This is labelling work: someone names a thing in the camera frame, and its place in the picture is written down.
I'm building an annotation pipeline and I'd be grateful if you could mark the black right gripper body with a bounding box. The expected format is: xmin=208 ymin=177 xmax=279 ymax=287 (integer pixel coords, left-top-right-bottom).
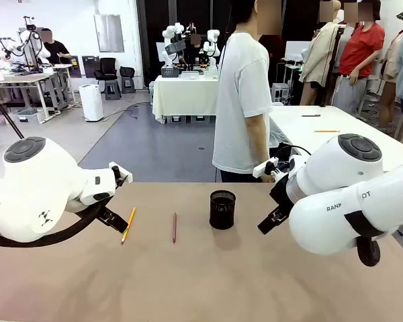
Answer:
xmin=269 ymin=174 xmax=294 ymax=215

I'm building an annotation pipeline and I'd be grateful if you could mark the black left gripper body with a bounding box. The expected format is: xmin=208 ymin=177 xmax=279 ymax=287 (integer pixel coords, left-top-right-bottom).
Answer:
xmin=94 ymin=205 xmax=117 ymax=226

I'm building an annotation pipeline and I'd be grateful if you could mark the person right forearm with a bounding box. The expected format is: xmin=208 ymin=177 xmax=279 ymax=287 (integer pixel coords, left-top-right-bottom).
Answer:
xmin=244 ymin=112 xmax=272 ymax=167

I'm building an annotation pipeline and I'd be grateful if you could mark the black mesh pen holder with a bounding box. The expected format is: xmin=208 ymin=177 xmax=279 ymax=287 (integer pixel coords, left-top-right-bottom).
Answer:
xmin=209 ymin=190 xmax=236 ymax=231

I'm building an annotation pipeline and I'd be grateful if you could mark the person in white T-shirt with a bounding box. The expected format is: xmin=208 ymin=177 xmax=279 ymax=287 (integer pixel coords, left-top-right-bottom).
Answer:
xmin=212 ymin=0 xmax=283 ymax=184

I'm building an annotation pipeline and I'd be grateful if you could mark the white computer tower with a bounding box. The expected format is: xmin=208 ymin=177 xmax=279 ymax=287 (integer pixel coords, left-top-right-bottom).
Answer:
xmin=271 ymin=83 xmax=290 ymax=102

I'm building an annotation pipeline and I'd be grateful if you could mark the white air purifier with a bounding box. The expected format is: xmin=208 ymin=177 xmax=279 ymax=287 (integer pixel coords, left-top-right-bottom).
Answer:
xmin=79 ymin=83 xmax=105 ymax=122

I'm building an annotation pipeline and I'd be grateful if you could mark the clear plastic bin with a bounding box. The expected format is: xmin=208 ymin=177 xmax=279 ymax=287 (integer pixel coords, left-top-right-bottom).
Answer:
xmin=15 ymin=107 xmax=43 ymax=124

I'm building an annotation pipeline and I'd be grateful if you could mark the dark plastic stool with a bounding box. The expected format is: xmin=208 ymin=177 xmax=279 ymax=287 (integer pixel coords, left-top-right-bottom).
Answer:
xmin=119 ymin=66 xmax=136 ymax=94
xmin=103 ymin=79 xmax=122 ymax=101

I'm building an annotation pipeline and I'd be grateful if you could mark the table with white cloth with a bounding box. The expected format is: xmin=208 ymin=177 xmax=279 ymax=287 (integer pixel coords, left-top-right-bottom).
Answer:
xmin=152 ymin=74 xmax=220 ymax=125

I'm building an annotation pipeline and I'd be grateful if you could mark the mannequin in maroon top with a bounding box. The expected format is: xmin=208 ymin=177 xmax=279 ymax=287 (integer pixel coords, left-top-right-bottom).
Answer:
xmin=258 ymin=33 xmax=286 ymax=85

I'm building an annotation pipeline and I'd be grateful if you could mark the black tripod leg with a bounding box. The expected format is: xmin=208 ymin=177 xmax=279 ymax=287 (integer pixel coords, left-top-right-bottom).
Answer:
xmin=0 ymin=85 xmax=25 ymax=140

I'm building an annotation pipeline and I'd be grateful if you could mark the mannequin in beige jacket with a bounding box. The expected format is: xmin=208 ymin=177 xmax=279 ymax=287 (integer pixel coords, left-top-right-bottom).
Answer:
xmin=298 ymin=0 xmax=340 ymax=107

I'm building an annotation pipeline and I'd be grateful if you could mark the white screen panel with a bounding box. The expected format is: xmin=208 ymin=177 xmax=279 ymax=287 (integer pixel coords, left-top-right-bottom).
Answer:
xmin=284 ymin=40 xmax=312 ymax=63

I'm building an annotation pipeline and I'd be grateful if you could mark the black office chair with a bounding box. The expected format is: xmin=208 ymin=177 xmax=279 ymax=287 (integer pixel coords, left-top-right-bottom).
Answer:
xmin=93 ymin=57 xmax=118 ymax=81

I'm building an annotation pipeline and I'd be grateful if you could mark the black equipment box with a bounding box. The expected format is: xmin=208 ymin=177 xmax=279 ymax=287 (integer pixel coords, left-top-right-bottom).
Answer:
xmin=161 ymin=65 xmax=181 ymax=78

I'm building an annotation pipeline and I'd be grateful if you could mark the grey lab workbench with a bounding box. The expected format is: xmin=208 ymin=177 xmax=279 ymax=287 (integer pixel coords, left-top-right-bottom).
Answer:
xmin=0 ymin=63 xmax=77 ymax=123

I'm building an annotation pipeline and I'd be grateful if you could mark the person in black shirt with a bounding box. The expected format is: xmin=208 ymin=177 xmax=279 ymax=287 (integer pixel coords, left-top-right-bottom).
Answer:
xmin=40 ymin=28 xmax=71 ymax=65

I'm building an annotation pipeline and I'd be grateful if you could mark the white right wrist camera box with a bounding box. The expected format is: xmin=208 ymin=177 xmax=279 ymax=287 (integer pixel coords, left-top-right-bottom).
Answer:
xmin=253 ymin=156 xmax=278 ymax=178

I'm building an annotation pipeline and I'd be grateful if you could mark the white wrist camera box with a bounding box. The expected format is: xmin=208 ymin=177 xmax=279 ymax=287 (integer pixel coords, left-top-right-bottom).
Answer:
xmin=107 ymin=161 xmax=134 ymax=184
xmin=253 ymin=156 xmax=278 ymax=178

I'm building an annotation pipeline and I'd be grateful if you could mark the black sleeved arm cable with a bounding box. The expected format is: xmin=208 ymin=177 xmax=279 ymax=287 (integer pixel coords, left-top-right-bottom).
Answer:
xmin=0 ymin=201 xmax=105 ymax=249

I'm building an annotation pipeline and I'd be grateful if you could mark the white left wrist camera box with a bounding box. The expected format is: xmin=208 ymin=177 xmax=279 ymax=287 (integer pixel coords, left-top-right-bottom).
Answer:
xmin=107 ymin=161 xmax=134 ymax=184

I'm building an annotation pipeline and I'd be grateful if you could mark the black camera cable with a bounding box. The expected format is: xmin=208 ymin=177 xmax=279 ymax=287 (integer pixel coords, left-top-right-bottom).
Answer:
xmin=273 ymin=144 xmax=312 ymax=162

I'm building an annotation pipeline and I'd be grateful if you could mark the grey wall panel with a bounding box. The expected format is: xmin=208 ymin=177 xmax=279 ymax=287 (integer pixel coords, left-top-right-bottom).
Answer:
xmin=93 ymin=13 xmax=125 ymax=53

